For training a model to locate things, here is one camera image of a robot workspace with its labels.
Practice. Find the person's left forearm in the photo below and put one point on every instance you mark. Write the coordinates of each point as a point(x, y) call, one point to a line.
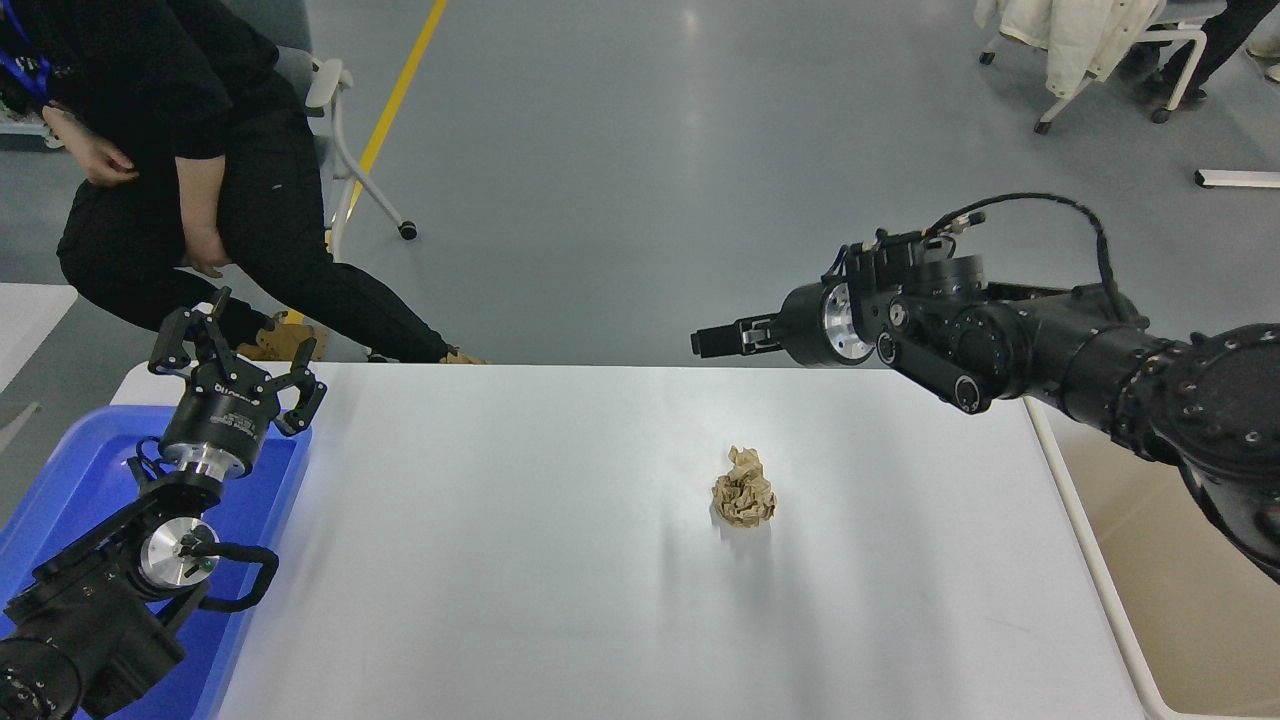
point(200, 195)

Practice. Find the white table foot bar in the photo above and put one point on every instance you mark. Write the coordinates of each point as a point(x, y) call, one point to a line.
point(1240, 178)

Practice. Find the person's right forearm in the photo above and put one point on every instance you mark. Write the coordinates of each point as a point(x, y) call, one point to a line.
point(68, 128)

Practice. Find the person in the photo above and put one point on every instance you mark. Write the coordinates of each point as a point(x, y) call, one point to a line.
point(1265, 60)
point(1215, 40)
point(150, 60)

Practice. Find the small white table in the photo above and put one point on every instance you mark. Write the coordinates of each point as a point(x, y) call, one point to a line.
point(30, 320)

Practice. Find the white padded jacket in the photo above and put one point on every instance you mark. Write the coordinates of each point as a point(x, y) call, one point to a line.
point(1080, 35)

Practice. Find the white wheeled chair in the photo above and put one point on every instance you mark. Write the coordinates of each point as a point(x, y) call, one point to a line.
point(1170, 38)
point(325, 85)

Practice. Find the large pale bin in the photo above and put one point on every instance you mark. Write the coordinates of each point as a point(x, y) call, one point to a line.
point(1150, 600)

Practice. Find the person's left hand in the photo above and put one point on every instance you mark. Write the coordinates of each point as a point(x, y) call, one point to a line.
point(208, 252)

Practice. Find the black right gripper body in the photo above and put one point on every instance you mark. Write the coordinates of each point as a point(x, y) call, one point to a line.
point(805, 325)

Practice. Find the person's right hand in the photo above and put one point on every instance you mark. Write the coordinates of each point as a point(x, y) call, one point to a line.
point(108, 165)

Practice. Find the blue plastic tray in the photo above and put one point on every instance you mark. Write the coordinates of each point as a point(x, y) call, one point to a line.
point(80, 470)

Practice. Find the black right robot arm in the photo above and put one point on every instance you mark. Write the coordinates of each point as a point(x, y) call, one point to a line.
point(1080, 350)

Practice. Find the tan paper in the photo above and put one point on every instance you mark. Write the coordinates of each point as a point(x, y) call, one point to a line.
point(745, 495)

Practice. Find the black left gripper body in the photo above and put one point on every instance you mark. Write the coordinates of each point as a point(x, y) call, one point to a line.
point(220, 415)

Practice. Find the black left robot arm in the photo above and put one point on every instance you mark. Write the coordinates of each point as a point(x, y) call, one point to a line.
point(90, 620)

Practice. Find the grey wheeled metal platform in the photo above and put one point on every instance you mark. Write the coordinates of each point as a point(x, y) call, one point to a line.
point(15, 125)

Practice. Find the tan lace boot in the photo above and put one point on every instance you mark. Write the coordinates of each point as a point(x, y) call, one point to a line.
point(462, 357)
point(270, 345)

